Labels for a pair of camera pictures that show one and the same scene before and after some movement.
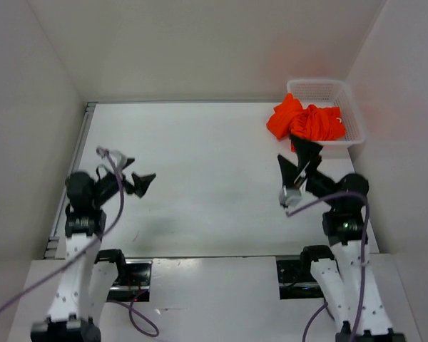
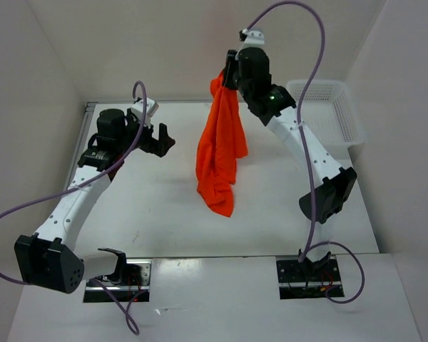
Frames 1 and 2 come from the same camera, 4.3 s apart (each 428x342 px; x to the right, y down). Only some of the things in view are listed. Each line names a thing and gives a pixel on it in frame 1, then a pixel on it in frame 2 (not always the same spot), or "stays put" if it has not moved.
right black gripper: (304, 149) to (231, 63)
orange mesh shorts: (289, 119) to (222, 141)
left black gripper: (140, 184) to (160, 146)
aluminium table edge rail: (56, 228) stays put
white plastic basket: (332, 93) stays put
